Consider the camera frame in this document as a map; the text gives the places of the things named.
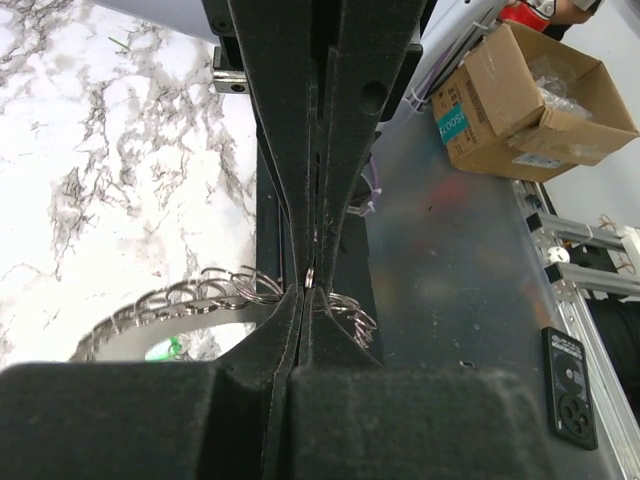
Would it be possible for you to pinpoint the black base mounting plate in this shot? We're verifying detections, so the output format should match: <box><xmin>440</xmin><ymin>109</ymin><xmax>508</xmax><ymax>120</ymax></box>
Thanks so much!
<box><xmin>254</xmin><ymin>119</ymin><xmax>386</xmax><ymax>369</ymax></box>

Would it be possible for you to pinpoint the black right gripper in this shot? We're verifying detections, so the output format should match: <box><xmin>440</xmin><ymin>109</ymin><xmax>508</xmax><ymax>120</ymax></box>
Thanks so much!
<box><xmin>203</xmin><ymin>1</ymin><xmax>426</xmax><ymax>290</ymax></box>

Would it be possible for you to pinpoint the brown cardboard box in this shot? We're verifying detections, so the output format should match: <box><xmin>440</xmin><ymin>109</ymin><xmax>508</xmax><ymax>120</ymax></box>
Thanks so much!
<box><xmin>431</xmin><ymin>22</ymin><xmax>639</xmax><ymax>182</ymax></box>

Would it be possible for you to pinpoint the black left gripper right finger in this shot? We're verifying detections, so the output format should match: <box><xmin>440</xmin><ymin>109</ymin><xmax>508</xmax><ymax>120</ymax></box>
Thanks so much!
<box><xmin>278</xmin><ymin>288</ymin><xmax>556</xmax><ymax>479</ymax></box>

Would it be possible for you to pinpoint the metal disc keyring organizer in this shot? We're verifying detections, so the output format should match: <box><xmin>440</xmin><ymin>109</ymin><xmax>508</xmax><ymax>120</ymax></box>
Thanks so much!
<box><xmin>67</xmin><ymin>264</ymin><xmax>381</xmax><ymax>364</ymax></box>

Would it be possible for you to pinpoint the green key tag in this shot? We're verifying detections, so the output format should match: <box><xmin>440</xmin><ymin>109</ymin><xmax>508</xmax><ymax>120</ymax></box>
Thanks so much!
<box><xmin>144</xmin><ymin>337</ymin><xmax>188</xmax><ymax>362</ymax></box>

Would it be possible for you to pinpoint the aluminium frame rail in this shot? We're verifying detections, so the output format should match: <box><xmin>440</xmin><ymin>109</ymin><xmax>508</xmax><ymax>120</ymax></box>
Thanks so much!
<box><xmin>513</xmin><ymin>180</ymin><xmax>639</xmax><ymax>479</ymax></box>

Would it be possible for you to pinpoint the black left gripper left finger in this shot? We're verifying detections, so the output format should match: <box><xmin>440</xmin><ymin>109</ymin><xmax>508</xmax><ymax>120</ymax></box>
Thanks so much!
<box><xmin>1</xmin><ymin>287</ymin><xmax>303</xmax><ymax>479</ymax></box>

